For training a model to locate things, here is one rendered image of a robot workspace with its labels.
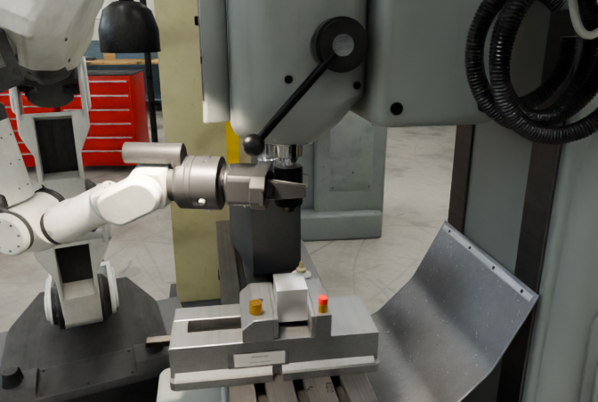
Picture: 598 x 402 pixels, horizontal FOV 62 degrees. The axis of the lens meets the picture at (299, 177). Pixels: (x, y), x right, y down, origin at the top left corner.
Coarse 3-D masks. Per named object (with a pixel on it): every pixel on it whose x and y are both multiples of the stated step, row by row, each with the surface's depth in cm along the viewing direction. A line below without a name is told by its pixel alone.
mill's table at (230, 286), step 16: (224, 224) 147; (224, 240) 136; (224, 256) 127; (240, 256) 132; (304, 256) 127; (224, 272) 119; (240, 272) 124; (288, 272) 119; (224, 288) 112; (240, 288) 116; (224, 304) 105; (256, 384) 85; (272, 384) 82; (288, 384) 82; (304, 384) 82; (320, 384) 82; (336, 384) 85; (352, 384) 82; (368, 384) 82; (240, 400) 78; (256, 400) 79; (272, 400) 78; (288, 400) 78; (304, 400) 82; (320, 400) 78; (336, 400) 78; (352, 400) 78; (368, 400) 78
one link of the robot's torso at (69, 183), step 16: (80, 64) 125; (80, 80) 123; (16, 96) 118; (16, 112) 118; (64, 112) 122; (80, 112) 123; (32, 128) 119; (48, 128) 124; (64, 128) 126; (80, 128) 123; (32, 144) 120; (48, 144) 126; (64, 144) 127; (80, 144) 124; (48, 160) 127; (64, 160) 129; (80, 160) 125; (48, 176) 126; (64, 176) 126; (80, 176) 126; (64, 192) 126; (80, 192) 127
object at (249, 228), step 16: (240, 208) 121; (272, 208) 113; (240, 224) 123; (256, 224) 113; (272, 224) 115; (288, 224) 116; (240, 240) 124; (256, 240) 114; (272, 240) 116; (288, 240) 117; (256, 256) 115; (272, 256) 117; (288, 256) 118; (256, 272) 116; (272, 272) 118
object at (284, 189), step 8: (272, 184) 79; (280, 184) 78; (288, 184) 78; (296, 184) 78; (304, 184) 79; (272, 192) 78; (280, 192) 79; (288, 192) 79; (296, 192) 79; (304, 192) 79
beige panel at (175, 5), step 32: (160, 0) 228; (192, 0) 230; (160, 32) 232; (192, 32) 234; (160, 64) 236; (192, 64) 238; (192, 96) 243; (192, 128) 247; (224, 128) 250; (192, 224) 261; (192, 256) 267; (192, 288) 272
